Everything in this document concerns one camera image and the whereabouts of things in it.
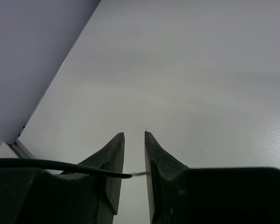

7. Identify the thin black headphone cable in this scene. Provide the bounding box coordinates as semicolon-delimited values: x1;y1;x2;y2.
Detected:
0;158;150;179

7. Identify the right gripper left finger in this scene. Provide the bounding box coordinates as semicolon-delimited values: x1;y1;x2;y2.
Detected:
0;132;126;224

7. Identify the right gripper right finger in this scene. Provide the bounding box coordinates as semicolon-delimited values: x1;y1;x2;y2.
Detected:
144;132;280;224

